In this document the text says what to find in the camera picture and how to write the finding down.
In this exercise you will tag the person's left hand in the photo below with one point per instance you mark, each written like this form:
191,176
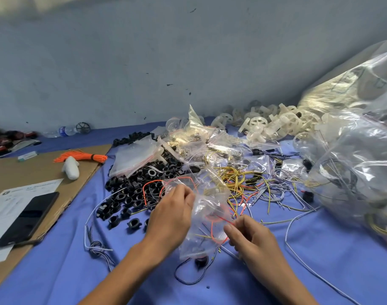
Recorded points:
171,219

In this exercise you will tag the person's right hand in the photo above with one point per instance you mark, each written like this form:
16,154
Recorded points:
260,247

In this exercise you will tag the clear zip plastic bag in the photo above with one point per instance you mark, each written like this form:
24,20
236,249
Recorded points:
209,216

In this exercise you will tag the pile of black plastic rings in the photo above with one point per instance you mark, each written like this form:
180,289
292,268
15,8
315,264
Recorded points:
133,187

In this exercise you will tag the stack of plastic bags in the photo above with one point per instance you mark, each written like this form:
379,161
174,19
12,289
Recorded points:
136,155

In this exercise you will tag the heap of plastic bags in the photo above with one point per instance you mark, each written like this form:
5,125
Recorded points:
193,136

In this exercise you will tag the pile of white plastic wheels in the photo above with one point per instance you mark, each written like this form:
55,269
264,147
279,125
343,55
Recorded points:
269,120

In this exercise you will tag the pile of large plastic bags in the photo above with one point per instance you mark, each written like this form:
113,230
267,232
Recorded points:
358,143

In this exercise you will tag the person's left forearm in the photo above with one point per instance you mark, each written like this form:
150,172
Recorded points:
123,279

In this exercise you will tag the orange tie bundle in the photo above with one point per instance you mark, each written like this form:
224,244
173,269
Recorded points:
79,157

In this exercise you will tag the white handheld device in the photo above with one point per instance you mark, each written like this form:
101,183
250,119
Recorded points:
71,168

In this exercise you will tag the blue cloth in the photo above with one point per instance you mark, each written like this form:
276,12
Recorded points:
60,263

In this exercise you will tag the black round wheel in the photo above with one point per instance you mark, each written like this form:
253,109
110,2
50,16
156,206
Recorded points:
83,127

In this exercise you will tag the clear plastic water bottle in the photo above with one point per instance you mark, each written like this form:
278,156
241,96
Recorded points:
63,131

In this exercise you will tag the black smartphone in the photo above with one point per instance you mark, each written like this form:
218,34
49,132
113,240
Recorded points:
27,219

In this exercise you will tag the brown cardboard sheet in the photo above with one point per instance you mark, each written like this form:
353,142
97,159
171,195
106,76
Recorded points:
28,171

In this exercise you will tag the small white label card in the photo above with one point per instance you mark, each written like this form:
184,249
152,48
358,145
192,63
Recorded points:
27,156

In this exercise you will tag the white paper sheet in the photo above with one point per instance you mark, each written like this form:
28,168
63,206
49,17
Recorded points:
6,209

